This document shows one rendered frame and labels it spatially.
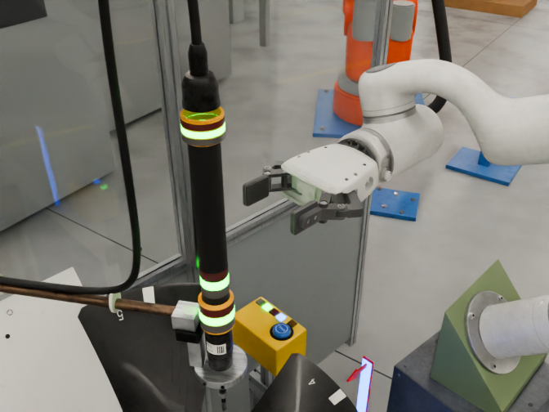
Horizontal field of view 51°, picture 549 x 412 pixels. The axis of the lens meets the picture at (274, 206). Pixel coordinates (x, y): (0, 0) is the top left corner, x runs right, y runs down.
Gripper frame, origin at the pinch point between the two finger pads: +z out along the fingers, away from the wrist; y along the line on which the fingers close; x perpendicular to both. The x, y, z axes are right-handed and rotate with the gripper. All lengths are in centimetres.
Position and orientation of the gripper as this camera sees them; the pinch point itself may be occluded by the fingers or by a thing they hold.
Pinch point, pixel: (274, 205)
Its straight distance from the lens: 69.8
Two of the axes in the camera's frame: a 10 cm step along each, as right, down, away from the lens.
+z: -7.2, 3.8, -5.8
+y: -6.9, -4.0, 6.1
